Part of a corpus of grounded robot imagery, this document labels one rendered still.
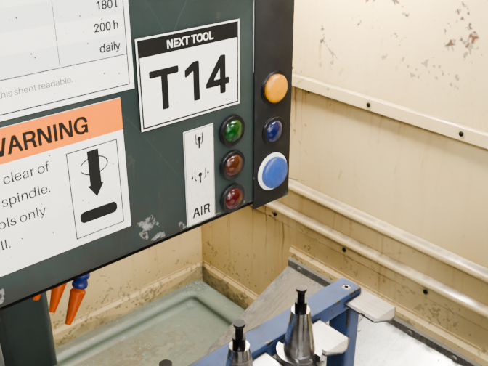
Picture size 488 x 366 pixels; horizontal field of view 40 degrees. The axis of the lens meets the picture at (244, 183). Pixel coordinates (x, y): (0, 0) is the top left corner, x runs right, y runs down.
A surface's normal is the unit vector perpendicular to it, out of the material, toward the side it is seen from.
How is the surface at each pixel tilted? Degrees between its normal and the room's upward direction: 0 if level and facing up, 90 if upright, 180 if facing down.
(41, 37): 90
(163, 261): 90
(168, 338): 0
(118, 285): 90
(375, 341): 24
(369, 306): 0
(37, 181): 90
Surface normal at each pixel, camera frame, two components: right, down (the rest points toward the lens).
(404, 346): -0.32, -0.69
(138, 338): 0.00, -0.90
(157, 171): 0.67, 0.32
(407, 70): -0.75, 0.29
